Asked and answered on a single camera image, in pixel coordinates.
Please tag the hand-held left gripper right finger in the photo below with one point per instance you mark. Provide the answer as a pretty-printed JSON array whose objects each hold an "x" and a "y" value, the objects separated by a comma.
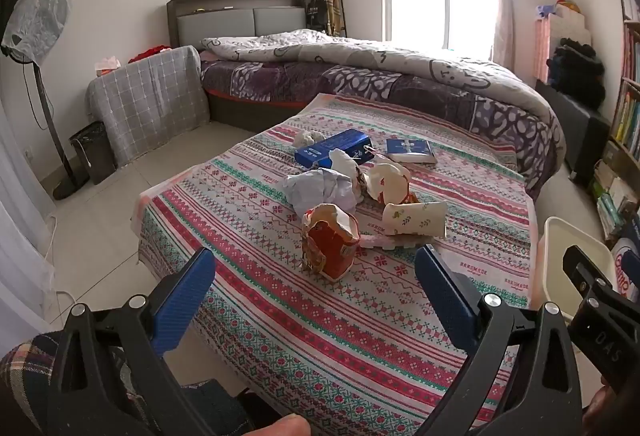
[{"x": 445, "y": 301}]

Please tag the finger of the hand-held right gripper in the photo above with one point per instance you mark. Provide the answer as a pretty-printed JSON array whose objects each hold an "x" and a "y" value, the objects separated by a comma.
[{"x": 582, "y": 268}]

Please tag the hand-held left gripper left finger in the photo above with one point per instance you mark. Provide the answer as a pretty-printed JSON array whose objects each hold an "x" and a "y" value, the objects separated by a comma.
[{"x": 185, "y": 301}]

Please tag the white plastic bin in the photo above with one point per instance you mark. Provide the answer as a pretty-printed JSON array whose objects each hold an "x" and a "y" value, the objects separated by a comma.
[{"x": 555, "y": 266}]

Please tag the crushed red paper cup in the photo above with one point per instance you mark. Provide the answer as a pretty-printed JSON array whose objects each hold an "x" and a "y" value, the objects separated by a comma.
[{"x": 330, "y": 246}]

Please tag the torn orange paper cup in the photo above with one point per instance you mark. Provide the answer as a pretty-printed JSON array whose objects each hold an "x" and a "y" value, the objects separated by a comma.
[{"x": 390, "y": 181}]

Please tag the blue booklet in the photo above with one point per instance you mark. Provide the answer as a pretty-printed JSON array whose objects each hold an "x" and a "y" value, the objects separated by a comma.
[{"x": 407, "y": 147}]

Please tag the grey paper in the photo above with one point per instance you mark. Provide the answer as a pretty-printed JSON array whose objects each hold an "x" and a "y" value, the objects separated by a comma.
[{"x": 315, "y": 188}]

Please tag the blue cardboard box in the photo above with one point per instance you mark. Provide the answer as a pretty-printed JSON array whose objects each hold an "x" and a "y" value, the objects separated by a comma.
[{"x": 330, "y": 149}]

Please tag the person's right hand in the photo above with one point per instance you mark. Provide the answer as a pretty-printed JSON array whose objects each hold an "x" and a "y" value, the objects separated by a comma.
[{"x": 602, "y": 408}]

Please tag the person's left hand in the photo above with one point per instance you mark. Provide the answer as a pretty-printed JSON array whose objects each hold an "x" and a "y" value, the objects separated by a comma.
[{"x": 285, "y": 427}]

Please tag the blue printed water carton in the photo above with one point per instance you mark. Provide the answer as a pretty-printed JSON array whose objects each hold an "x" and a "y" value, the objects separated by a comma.
[{"x": 629, "y": 266}]

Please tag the stack of floor books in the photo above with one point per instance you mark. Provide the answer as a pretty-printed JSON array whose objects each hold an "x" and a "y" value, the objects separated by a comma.
[{"x": 612, "y": 201}]

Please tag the striped patterned tablecloth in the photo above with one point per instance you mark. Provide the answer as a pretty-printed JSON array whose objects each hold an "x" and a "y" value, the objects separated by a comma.
[{"x": 280, "y": 316}]

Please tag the black storage bench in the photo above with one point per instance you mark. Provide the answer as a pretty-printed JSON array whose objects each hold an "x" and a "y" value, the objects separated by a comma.
[{"x": 585, "y": 136}]

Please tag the rows of shelf books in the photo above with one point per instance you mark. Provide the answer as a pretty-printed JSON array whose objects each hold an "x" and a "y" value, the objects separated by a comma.
[{"x": 630, "y": 111}]

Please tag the person's plaid trouser leg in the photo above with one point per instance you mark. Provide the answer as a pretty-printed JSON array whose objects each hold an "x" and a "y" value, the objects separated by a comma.
[{"x": 25, "y": 366}]

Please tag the small black bin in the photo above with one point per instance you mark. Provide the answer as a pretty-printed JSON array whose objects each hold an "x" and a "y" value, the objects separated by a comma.
[{"x": 95, "y": 151}]

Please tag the white sheer curtain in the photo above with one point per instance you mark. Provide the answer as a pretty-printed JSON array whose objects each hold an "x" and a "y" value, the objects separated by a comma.
[{"x": 20, "y": 216}]

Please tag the wooden bookshelf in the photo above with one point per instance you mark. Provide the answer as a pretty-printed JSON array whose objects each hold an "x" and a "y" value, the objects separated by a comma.
[{"x": 622, "y": 84}]

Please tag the pile of dark clothes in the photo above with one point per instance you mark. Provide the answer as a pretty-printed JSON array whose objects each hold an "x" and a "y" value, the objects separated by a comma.
[{"x": 575, "y": 66}]

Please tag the grey checked cloth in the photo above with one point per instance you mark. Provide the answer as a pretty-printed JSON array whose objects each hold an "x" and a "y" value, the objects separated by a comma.
[{"x": 150, "y": 96}]

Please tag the white foam box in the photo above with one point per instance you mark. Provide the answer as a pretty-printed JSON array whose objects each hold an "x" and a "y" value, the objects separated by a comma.
[{"x": 570, "y": 26}]

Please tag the white cartoon print quilt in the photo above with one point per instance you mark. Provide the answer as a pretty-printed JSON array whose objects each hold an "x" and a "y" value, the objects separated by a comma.
[{"x": 400, "y": 61}]

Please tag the bed with purple patterned sheet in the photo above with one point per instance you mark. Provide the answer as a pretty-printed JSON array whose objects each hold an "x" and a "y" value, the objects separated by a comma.
[{"x": 300, "y": 81}]

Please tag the pink tissue box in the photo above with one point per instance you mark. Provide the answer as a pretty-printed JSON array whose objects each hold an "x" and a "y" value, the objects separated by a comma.
[{"x": 107, "y": 64}]

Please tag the red cloth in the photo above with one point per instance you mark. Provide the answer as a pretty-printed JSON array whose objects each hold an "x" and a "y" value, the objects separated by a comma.
[{"x": 150, "y": 52}]

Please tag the blue cloth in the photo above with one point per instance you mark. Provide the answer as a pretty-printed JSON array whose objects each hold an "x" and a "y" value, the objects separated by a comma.
[{"x": 546, "y": 10}]

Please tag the orange yellow object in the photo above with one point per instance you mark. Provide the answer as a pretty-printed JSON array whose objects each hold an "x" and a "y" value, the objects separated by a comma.
[{"x": 569, "y": 5}]

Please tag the grey padded headboard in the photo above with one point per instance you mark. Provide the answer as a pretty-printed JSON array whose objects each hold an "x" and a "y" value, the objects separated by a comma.
[{"x": 215, "y": 26}]

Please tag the black bag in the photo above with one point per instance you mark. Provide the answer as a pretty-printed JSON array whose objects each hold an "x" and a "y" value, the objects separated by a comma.
[{"x": 316, "y": 14}]

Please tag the pedestal fan in plastic cover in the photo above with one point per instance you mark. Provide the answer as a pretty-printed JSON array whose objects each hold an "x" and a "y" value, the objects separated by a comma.
[{"x": 37, "y": 19}]

